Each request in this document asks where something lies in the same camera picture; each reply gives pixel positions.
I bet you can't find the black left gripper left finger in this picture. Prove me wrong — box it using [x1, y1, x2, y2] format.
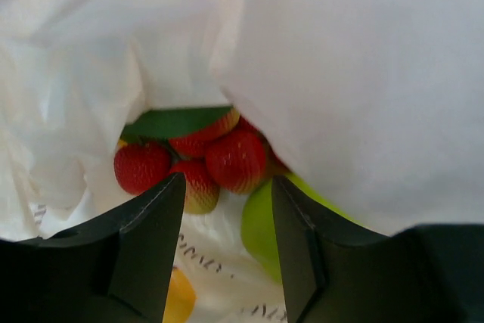
[1, 173, 185, 322]

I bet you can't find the banana print plastic bag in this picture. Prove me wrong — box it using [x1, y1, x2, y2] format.
[1, 0, 483, 322]

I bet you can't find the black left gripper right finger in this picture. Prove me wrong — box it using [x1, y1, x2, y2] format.
[271, 176, 483, 322]

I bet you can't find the red fake strawberry bunch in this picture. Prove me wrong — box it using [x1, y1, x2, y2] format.
[113, 107, 287, 215]

